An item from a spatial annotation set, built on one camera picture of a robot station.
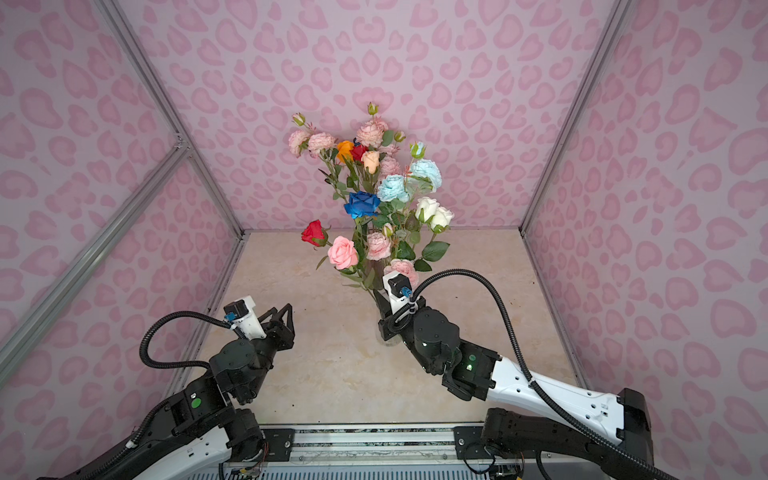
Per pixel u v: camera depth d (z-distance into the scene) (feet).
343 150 2.74
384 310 1.82
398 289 1.65
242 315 1.87
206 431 1.70
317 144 2.51
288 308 2.26
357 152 2.72
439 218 2.18
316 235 2.22
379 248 2.18
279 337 1.98
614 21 2.32
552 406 1.37
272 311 2.27
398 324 1.77
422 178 1.96
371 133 2.51
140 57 2.46
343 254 1.81
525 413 1.75
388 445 2.46
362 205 1.95
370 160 2.42
